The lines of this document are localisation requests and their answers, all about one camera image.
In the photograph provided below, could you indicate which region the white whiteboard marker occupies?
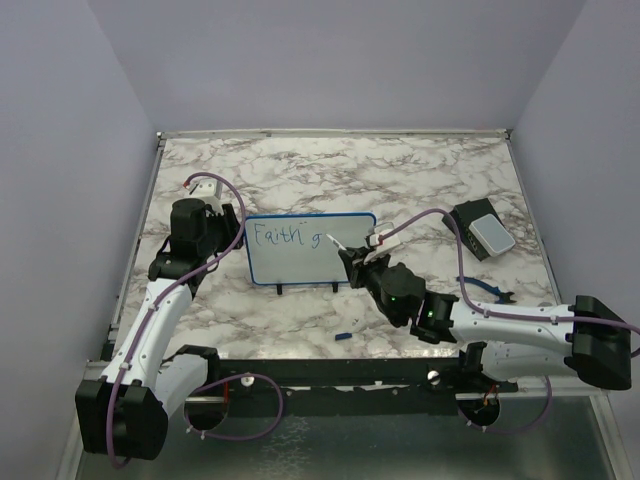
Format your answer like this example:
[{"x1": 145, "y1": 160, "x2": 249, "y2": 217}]
[{"x1": 326, "y1": 233, "x2": 346, "y2": 251}]

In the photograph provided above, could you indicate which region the blue framed small whiteboard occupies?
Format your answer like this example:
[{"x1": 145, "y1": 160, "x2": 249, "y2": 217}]
[{"x1": 245, "y1": 212, "x2": 377, "y2": 288}]

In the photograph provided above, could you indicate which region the blue marker cap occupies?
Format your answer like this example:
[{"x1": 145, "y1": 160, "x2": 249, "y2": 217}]
[{"x1": 334, "y1": 332, "x2": 353, "y2": 341}]

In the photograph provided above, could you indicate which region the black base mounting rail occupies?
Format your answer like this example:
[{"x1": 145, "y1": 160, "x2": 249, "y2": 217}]
[{"x1": 160, "y1": 352, "x2": 521, "y2": 419}]

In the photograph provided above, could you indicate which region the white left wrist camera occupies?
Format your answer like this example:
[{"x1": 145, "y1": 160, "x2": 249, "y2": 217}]
[{"x1": 186, "y1": 178, "x2": 223, "y2": 209}]

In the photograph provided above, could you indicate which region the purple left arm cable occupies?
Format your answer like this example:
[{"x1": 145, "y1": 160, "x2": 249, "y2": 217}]
[{"x1": 107, "y1": 170, "x2": 284, "y2": 469}]

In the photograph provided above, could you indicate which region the aluminium table edge frame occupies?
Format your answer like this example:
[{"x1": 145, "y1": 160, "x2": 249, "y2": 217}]
[{"x1": 65, "y1": 130, "x2": 632, "y2": 479}]

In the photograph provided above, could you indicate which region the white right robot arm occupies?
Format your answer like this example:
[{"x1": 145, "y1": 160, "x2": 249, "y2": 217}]
[{"x1": 338, "y1": 247, "x2": 632, "y2": 391}]

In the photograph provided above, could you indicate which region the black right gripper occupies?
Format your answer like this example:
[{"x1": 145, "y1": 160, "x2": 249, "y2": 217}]
[{"x1": 341, "y1": 246, "x2": 402, "y2": 325}]

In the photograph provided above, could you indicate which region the black eraser with grey pad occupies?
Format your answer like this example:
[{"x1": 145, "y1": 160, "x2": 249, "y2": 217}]
[{"x1": 442, "y1": 198, "x2": 516, "y2": 261}]

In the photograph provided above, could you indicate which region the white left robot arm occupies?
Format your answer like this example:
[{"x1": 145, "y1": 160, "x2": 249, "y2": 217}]
[{"x1": 75, "y1": 197, "x2": 246, "y2": 468}]

